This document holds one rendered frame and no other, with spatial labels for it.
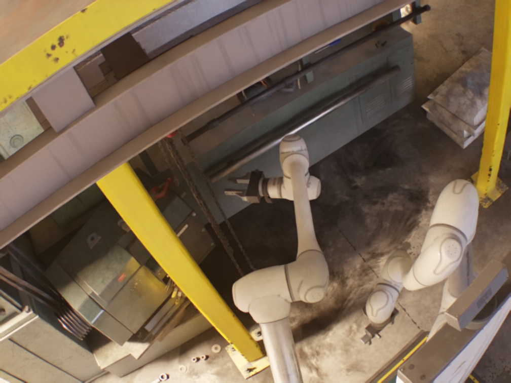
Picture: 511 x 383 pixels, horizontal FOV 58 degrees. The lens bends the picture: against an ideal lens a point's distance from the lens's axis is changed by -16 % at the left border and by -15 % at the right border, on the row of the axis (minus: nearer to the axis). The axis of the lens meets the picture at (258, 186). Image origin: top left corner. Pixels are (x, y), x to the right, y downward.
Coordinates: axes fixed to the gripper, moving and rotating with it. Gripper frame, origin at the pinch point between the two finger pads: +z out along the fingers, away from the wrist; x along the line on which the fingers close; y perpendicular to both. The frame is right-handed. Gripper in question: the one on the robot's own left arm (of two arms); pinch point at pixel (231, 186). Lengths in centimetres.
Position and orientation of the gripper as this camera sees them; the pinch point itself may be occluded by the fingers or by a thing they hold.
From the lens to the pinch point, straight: 231.8
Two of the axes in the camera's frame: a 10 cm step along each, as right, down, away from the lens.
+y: -2.3, -5.7, -7.9
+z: -9.5, -0.3, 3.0
